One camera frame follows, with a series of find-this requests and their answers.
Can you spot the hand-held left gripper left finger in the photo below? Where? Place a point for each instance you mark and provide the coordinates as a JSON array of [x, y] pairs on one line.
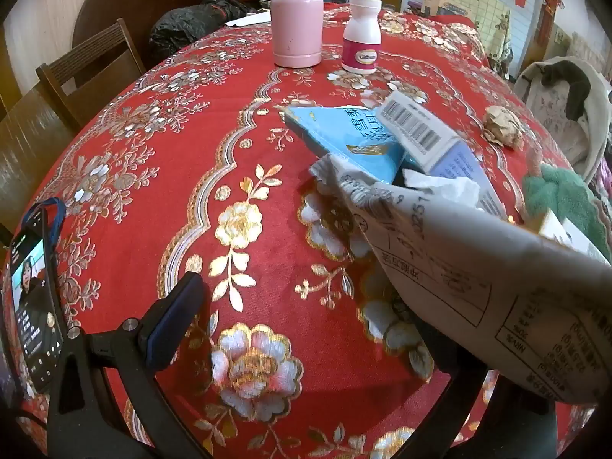
[[162, 330]]

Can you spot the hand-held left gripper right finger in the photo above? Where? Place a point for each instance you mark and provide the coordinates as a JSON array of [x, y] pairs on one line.
[[502, 420]]

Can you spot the green cloth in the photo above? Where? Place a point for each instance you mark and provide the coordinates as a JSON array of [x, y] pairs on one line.
[[559, 196]]

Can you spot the white tissue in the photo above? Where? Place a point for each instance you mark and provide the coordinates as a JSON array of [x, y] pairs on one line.
[[440, 186]]

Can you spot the brown paper ball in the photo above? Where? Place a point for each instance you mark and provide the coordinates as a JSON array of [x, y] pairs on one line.
[[502, 126]]

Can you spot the white box with barcode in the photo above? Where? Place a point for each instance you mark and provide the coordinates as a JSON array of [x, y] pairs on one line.
[[420, 129]]

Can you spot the black smartphone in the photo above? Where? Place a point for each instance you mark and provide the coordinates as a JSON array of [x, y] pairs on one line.
[[33, 311]]

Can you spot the red floral tablecloth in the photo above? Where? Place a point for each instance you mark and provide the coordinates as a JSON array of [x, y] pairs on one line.
[[191, 177]]

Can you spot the white paper box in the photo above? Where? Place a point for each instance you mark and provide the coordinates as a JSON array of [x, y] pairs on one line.
[[559, 229]]

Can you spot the brown wooden chair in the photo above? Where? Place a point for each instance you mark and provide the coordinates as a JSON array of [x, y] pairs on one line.
[[91, 67]]

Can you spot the black plastic bag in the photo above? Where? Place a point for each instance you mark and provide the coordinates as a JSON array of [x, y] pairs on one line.
[[191, 19]]

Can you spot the cream fleece coat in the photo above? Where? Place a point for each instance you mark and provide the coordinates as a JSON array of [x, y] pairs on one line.
[[597, 119]]

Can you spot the white paper sheet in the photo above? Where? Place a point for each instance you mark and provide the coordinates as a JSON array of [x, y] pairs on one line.
[[248, 20]]

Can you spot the pink thermos bottle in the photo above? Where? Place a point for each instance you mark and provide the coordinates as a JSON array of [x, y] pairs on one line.
[[296, 19]]

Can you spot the white pill bottle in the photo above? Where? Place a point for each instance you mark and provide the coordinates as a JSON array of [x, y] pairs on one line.
[[362, 33]]

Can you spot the yellow floral cloth cover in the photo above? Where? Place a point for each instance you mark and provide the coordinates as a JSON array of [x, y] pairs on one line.
[[483, 14]]

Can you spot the printed cardboard box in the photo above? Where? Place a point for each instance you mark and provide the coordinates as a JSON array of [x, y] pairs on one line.
[[444, 5]]

